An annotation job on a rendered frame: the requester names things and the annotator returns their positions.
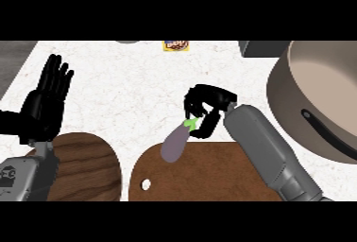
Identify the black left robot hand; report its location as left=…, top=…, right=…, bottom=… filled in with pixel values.
left=0, top=53, right=75, bottom=146

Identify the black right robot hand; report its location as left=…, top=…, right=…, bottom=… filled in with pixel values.
left=183, top=83, right=240, bottom=139

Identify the purple eggplant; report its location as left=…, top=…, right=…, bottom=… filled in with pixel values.
left=159, top=117, right=201, bottom=164

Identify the round dark wooden board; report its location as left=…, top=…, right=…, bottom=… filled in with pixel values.
left=25, top=131, right=122, bottom=202

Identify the large beige pot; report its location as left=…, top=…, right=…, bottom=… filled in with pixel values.
left=265, top=41, right=357, bottom=165

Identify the brown wooden cutting board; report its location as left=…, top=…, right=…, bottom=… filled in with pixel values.
left=128, top=141, right=285, bottom=202

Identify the grey panel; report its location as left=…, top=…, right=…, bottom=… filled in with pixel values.
left=0, top=41, right=38, bottom=101

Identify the yellow snack box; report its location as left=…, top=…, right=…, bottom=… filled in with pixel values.
left=162, top=41, right=190, bottom=52

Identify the dark grey appliance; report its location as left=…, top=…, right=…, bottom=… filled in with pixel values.
left=237, top=41, right=294, bottom=59

